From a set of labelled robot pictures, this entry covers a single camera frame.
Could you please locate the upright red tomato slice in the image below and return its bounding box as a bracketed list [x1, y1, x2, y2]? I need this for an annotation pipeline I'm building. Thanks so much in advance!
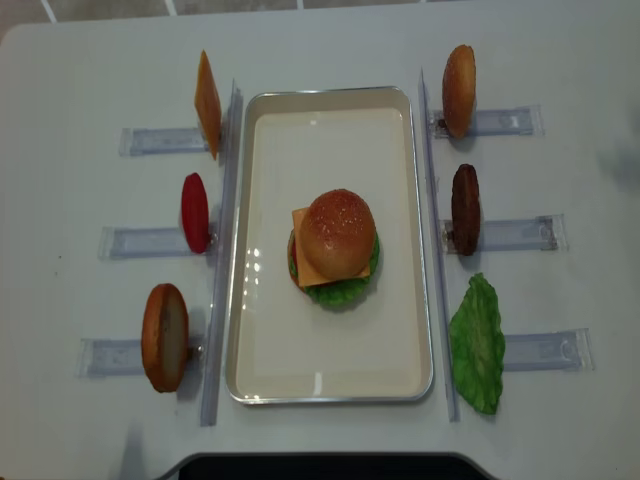
[181, 173, 211, 254]

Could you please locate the clear long rail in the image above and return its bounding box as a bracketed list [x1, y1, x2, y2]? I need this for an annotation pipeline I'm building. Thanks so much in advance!
[200, 83, 244, 427]
[418, 69, 460, 423]

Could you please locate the clear holder bottom right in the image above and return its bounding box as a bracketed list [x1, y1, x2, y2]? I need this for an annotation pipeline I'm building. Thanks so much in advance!
[504, 328, 594, 372]

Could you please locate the clear holder top left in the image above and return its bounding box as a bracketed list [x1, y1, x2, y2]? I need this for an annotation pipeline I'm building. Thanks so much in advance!
[119, 128, 209, 157]

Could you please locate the clear long rail left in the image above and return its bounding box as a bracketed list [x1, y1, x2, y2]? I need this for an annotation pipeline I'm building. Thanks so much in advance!
[200, 83, 244, 427]

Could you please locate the orange cheese slice on stack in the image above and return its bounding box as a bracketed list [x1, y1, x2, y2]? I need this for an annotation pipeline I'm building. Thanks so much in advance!
[292, 208, 375, 287]

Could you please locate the clear holder middle left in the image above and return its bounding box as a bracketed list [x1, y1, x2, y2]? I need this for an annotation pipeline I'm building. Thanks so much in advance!
[98, 227, 195, 260]

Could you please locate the green lettuce leaf on stack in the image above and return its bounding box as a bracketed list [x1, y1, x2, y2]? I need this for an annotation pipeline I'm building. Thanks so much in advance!
[304, 236, 381, 309]

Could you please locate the black object at bottom edge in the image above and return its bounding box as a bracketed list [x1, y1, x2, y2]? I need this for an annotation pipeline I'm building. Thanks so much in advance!
[179, 454, 487, 479]

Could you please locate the clear holder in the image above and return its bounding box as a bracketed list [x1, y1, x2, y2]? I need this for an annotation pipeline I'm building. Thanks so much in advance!
[98, 227, 195, 260]
[438, 214, 570, 254]
[119, 128, 209, 157]
[430, 104, 544, 140]
[76, 339, 145, 379]
[504, 328, 594, 372]

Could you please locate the upright orange cheese slice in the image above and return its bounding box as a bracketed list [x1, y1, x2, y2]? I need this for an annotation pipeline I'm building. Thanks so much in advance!
[194, 51, 222, 159]

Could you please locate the upright bottom bun left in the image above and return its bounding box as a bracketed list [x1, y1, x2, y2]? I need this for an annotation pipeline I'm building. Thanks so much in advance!
[141, 283, 189, 393]

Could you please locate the upright green lettuce leaf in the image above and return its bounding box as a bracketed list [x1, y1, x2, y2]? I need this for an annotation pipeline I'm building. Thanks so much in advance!
[449, 273, 506, 415]

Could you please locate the clear holder middle right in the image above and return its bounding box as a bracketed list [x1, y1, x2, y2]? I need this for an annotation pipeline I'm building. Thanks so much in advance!
[438, 214, 570, 254]

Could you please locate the clear long rail right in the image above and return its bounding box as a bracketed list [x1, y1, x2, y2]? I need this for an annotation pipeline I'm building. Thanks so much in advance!
[418, 69, 460, 423]

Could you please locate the bun sesame one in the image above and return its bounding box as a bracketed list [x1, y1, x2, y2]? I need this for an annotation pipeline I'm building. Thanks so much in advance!
[296, 189, 376, 282]
[442, 45, 476, 139]

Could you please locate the clear holder bottom left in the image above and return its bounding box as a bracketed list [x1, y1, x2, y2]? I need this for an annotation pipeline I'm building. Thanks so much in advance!
[76, 339, 145, 379]

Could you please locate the red tomato slice on stack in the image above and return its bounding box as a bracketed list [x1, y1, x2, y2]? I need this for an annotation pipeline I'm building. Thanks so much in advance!
[290, 237, 297, 272]

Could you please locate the upright brown meat patty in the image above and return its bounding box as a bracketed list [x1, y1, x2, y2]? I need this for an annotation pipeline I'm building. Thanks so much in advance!
[451, 164, 481, 256]

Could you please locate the white rectangular metal tray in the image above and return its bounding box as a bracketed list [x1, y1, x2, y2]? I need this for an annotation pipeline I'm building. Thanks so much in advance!
[226, 86, 433, 404]

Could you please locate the clear holder top right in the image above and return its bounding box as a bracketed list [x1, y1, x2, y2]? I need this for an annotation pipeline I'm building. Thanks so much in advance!
[430, 104, 544, 140]

